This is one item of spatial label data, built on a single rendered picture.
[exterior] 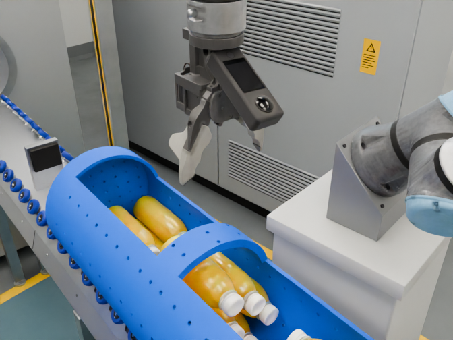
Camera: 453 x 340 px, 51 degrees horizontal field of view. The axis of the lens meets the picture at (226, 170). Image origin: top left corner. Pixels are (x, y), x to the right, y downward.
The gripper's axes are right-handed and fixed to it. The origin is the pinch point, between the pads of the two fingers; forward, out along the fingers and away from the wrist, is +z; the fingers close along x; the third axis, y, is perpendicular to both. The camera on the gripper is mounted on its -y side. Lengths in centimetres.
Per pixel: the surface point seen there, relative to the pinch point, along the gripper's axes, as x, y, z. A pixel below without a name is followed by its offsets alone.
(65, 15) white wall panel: -177, 493, 99
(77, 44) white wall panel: -186, 494, 134
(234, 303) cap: 1.1, -3.4, 24.6
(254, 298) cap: -4.6, -2.5, 28.2
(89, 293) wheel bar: 11, 38, 49
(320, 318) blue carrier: -13.1, -11.4, 31.8
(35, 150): 2, 88, 35
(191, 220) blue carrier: -13.6, 28.9, 33.8
